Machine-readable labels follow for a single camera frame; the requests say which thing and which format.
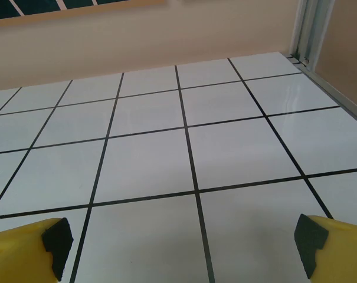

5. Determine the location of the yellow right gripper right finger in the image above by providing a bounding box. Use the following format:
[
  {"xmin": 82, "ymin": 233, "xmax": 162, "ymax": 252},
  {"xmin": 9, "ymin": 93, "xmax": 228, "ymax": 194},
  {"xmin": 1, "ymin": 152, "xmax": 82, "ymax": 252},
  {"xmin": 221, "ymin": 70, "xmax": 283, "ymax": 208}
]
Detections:
[{"xmin": 294, "ymin": 213, "xmax": 357, "ymax": 283}]

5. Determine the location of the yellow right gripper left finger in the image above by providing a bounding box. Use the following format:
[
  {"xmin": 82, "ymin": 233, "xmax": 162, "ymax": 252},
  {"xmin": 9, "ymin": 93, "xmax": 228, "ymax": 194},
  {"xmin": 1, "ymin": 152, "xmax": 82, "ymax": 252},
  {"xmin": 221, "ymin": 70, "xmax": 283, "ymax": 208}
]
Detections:
[{"xmin": 0, "ymin": 217, "xmax": 74, "ymax": 283}]

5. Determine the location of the pink flowers art panel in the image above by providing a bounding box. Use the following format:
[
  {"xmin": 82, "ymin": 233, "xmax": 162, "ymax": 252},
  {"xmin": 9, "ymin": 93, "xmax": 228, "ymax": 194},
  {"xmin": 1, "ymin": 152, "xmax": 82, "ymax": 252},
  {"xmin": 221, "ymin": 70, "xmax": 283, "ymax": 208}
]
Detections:
[{"xmin": 0, "ymin": 0, "xmax": 168, "ymax": 29}]

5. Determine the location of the aluminium table side rail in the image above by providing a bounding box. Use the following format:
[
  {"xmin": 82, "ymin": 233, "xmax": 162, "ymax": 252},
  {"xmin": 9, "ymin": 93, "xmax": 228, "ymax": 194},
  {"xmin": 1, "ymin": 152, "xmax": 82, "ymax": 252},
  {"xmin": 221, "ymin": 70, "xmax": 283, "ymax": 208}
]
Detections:
[{"xmin": 286, "ymin": 55, "xmax": 357, "ymax": 130}]

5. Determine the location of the aluminium frame post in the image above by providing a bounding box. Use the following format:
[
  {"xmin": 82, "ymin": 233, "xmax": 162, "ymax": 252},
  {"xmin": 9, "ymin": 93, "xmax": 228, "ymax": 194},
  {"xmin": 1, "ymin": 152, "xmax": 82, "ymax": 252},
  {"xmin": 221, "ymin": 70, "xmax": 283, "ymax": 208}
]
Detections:
[{"xmin": 289, "ymin": 0, "xmax": 336, "ymax": 70}]

